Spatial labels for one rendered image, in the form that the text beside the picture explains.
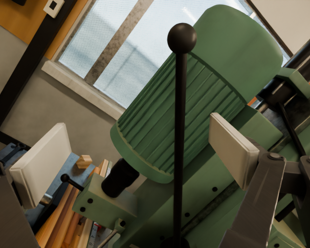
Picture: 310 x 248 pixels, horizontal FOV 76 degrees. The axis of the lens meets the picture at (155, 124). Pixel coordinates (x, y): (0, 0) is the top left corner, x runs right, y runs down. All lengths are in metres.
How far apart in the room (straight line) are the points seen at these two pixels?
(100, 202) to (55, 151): 0.33
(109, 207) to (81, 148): 1.50
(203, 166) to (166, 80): 0.18
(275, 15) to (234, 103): 1.68
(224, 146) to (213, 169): 0.26
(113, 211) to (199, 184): 0.21
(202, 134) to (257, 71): 0.13
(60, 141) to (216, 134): 0.13
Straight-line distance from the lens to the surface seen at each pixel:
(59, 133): 0.18
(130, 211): 0.51
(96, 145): 1.92
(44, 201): 0.57
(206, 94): 0.33
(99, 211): 0.51
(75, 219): 0.58
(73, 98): 1.79
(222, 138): 0.16
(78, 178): 0.76
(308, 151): 0.44
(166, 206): 0.45
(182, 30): 0.24
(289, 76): 0.45
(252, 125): 0.40
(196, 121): 0.34
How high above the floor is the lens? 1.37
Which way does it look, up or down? 14 degrees down
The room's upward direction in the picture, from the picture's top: 41 degrees clockwise
